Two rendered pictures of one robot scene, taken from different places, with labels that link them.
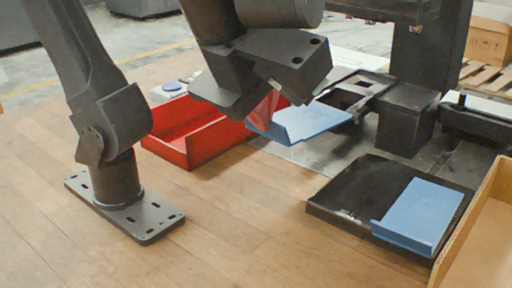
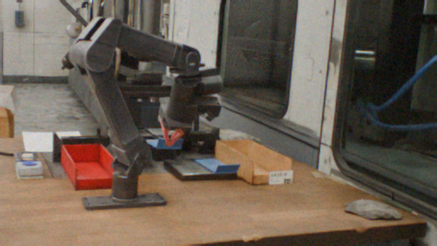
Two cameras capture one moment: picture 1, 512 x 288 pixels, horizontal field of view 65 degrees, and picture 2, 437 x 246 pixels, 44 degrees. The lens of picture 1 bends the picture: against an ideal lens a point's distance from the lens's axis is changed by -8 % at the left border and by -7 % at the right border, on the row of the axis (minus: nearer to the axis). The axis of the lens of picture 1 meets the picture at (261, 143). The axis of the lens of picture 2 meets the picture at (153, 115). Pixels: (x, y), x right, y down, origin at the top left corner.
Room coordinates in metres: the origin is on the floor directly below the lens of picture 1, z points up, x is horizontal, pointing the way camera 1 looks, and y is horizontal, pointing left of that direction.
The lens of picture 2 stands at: (-0.24, 1.19, 1.33)
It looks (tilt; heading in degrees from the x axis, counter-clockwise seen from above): 10 degrees down; 302
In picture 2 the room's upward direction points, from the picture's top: 3 degrees clockwise
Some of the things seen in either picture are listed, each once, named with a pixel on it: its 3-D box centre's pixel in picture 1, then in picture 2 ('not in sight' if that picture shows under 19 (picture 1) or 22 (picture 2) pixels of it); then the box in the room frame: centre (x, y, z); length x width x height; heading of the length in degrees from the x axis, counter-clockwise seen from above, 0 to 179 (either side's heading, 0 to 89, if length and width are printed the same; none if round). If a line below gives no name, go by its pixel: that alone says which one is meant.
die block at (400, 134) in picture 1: (371, 110); (141, 146); (0.66, -0.19, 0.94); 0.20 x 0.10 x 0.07; 51
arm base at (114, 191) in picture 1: (114, 177); (125, 187); (0.46, 0.19, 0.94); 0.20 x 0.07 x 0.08; 51
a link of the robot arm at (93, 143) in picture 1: (113, 132); (128, 160); (0.45, 0.18, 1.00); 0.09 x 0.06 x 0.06; 155
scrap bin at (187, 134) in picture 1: (218, 114); (89, 165); (0.66, 0.07, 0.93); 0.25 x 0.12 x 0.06; 141
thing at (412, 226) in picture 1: (422, 207); (217, 162); (0.40, -0.19, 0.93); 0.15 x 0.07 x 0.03; 143
